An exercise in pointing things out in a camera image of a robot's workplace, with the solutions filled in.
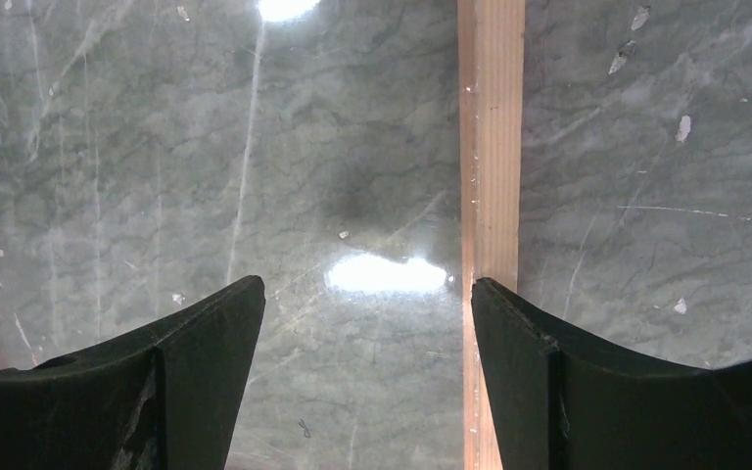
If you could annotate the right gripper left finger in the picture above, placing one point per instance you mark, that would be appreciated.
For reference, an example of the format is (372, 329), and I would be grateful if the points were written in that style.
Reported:
(165, 395)

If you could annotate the pink wooden picture frame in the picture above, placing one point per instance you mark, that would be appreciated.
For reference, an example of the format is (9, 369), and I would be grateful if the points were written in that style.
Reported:
(152, 152)

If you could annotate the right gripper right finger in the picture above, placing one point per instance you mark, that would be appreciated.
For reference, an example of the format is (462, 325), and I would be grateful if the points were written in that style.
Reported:
(564, 398)

